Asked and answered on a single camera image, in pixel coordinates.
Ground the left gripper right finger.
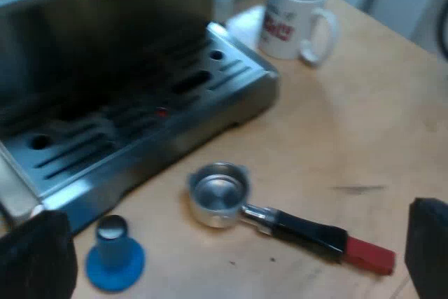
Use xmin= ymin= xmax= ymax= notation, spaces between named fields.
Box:
xmin=404 ymin=197 xmax=448 ymax=299

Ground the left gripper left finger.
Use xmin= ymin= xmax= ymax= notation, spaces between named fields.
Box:
xmin=0 ymin=209 xmax=78 ymax=299

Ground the steel espresso machine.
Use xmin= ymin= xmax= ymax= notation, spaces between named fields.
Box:
xmin=0 ymin=0 xmax=281 ymax=235

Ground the bright blue tamper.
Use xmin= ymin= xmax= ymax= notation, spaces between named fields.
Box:
xmin=85 ymin=215 xmax=146 ymax=293

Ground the white mug with red and black print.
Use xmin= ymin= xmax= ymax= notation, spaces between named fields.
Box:
xmin=258 ymin=0 xmax=341 ymax=68

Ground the filter holder with red-ended handle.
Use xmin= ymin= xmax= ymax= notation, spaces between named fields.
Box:
xmin=186 ymin=162 xmax=398 ymax=277

